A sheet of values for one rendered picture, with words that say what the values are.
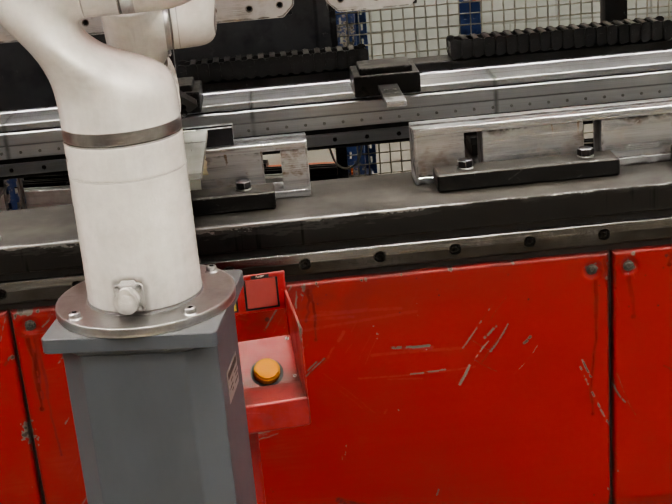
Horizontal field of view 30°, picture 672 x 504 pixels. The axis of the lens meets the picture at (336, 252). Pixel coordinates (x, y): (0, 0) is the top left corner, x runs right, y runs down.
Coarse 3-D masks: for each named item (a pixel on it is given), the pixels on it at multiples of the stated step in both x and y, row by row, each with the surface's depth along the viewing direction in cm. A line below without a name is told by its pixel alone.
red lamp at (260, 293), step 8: (256, 280) 185; (264, 280) 185; (272, 280) 186; (248, 288) 185; (256, 288) 186; (264, 288) 186; (272, 288) 186; (248, 296) 186; (256, 296) 186; (264, 296) 186; (272, 296) 186; (248, 304) 186; (256, 304) 186; (264, 304) 187; (272, 304) 187
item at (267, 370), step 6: (264, 360) 182; (270, 360) 182; (258, 366) 181; (264, 366) 181; (270, 366) 181; (276, 366) 181; (258, 372) 180; (264, 372) 180; (270, 372) 180; (276, 372) 180; (258, 378) 180; (264, 378) 180; (270, 378) 180; (276, 378) 180
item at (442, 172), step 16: (512, 160) 208; (528, 160) 207; (544, 160) 206; (560, 160) 206; (576, 160) 205; (592, 160) 204; (608, 160) 204; (448, 176) 203; (464, 176) 204; (480, 176) 204; (496, 176) 204; (512, 176) 204; (528, 176) 204; (544, 176) 204; (560, 176) 205; (576, 176) 205; (592, 176) 205
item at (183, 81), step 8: (184, 80) 228; (192, 80) 228; (200, 80) 234; (184, 88) 224; (192, 88) 225; (200, 88) 228; (192, 96) 224; (200, 96) 226; (200, 104) 224; (192, 112) 225
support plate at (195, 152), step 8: (184, 136) 202; (192, 136) 202; (200, 136) 201; (184, 144) 197; (192, 144) 197; (200, 144) 196; (192, 152) 192; (200, 152) 192; (192, 160) 187; (200, 160) 187; (192, 168) 183; (200, 168) 183; (192, 176) 181; (200, 176) 181
